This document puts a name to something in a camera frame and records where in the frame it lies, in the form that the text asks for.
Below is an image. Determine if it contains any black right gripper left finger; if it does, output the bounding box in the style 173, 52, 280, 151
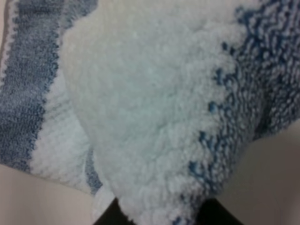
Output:
94, 198, 135, 225

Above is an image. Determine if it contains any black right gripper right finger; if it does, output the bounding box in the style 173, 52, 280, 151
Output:
198, 199, 243, 225

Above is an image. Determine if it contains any blue white striped towel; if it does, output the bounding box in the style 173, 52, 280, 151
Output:
0, 0, 300, 225

